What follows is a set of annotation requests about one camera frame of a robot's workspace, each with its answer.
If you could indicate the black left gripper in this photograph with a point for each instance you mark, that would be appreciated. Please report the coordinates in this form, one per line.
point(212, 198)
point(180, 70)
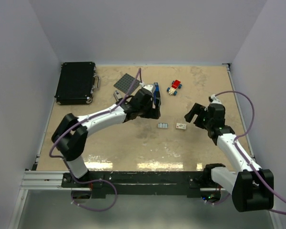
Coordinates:
point(153, 113)

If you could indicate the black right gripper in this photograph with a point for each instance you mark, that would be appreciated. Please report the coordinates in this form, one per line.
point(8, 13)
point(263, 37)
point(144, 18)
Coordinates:
point(199, 109)

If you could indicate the tray of silver staples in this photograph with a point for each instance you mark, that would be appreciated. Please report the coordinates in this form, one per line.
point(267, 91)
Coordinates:
point(162, 125)

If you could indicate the white staple box sleeve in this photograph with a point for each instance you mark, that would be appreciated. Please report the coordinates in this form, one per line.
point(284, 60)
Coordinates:
point(181, 126)

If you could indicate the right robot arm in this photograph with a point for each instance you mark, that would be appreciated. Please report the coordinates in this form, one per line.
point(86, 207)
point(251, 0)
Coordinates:
point(250, 185)

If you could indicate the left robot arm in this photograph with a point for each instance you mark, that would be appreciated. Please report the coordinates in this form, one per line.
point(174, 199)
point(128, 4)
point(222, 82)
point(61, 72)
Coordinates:
point(71, 134)

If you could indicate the small white stapler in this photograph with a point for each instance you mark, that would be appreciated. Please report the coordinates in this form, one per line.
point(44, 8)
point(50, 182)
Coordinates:
point(117, 96)

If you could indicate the red white toy car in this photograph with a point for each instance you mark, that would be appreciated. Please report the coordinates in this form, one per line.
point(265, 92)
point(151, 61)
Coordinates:
point(175, 85)

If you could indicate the grey studded building plate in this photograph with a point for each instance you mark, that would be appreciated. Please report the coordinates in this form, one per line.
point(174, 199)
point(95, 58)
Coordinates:
point(124, 83)

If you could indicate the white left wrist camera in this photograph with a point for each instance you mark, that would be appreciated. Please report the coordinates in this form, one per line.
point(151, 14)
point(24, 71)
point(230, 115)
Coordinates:
point(149, 87)

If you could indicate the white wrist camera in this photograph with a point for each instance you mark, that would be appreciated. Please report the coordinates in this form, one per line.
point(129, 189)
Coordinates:
point(149, 87)
point(214, 100)

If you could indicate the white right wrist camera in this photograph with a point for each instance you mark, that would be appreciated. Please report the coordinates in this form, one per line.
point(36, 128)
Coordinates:
point(214, 100)

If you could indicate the aluminium table edge rail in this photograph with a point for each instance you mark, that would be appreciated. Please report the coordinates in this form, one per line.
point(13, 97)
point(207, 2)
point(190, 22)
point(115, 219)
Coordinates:
point(227, 65)

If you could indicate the black case with metal handle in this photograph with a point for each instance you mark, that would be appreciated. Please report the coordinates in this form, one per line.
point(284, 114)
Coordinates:
point(76, 83)

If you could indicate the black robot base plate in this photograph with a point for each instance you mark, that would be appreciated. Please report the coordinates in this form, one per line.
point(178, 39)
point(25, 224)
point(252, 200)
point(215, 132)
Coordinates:
point(99, 184)

